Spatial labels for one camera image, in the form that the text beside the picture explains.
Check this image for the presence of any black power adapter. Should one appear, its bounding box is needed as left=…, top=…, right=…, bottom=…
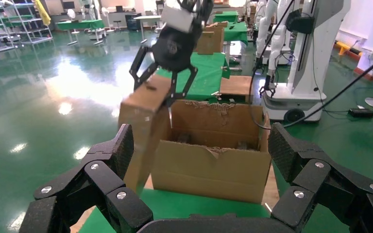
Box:
left=348, top=108, right=373, bottom=118

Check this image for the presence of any white table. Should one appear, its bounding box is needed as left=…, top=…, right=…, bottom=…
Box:
left=134, top=15, right=162, bottom=44

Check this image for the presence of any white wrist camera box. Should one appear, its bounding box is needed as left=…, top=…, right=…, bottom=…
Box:
left=160, top=4, right=195, bottom=33

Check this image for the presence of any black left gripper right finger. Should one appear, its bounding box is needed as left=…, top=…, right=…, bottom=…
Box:
left=268, top=122, right=373, bottom=233

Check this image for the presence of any small brown cardboard box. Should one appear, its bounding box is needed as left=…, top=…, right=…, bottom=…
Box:
left=118, top=74, right=172, bottom=195

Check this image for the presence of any yellow hanging cloth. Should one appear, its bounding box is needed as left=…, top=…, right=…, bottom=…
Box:
left=34, top=0, right=51, bottom=26

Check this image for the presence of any green table cloth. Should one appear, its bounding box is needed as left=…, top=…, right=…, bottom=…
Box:
left=155, top=52, right=231, bottom=102
left=223, top=21, right=249, bottom=46
left=56, top=19, right=106, bottom=32

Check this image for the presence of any large open cardboard carton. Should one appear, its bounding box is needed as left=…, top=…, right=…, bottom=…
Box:
left=150, top=99, right=272, bottom=205

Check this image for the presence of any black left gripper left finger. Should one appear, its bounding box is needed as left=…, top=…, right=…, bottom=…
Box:
left=19, top=123, right=153, bottom=233

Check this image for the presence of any metal shelf rack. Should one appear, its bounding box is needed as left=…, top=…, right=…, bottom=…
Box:
left=0, top=0, right=53, bottom=57

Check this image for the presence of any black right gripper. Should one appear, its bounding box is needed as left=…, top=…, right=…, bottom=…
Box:
left=129, top=25, right=203, bottom=108

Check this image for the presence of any long black floor cable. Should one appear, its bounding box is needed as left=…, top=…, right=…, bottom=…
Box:
left=283, top=45, right=373, bottom=129

